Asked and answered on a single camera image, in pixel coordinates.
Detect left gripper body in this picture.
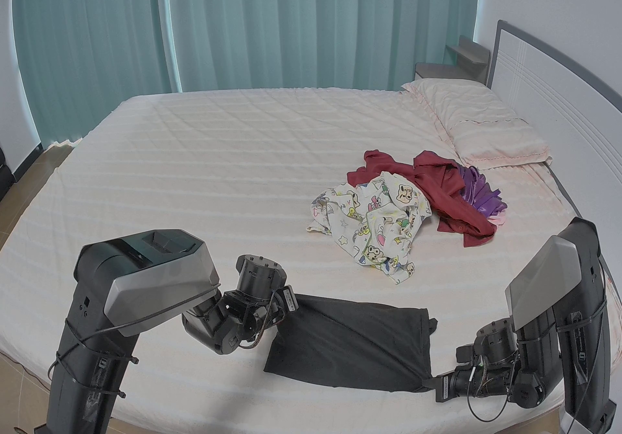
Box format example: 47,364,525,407
270,284,298,328

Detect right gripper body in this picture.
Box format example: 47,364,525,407
434,368,474,405

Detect black long-sleeved top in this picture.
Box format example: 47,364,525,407
264,293,438,394

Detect bed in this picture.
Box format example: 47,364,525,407
0,19,622,434

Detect white printed pyjama garment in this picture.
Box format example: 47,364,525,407
306,171,433,286

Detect dark red garment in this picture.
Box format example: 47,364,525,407
346,149,497,248

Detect purple garment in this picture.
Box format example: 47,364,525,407
457,165,508,219

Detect cream pillow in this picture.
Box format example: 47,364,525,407
401,78,553,170

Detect grey bedside table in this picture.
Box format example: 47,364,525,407
414,36,490,83

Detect blue-green curtain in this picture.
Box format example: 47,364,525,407
12,0,183,143
155,0,484,92

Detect black chest of drawers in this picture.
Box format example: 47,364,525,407
0,145,13,202

